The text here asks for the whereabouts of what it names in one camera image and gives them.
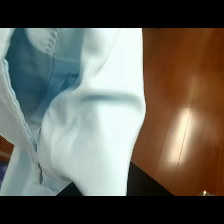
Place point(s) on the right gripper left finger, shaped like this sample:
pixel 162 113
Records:
pixel 70 191

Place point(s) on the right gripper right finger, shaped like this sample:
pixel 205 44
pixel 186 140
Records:
pixel 146 185

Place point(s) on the light blue shirt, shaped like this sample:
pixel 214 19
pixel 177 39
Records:
pixel 90 133

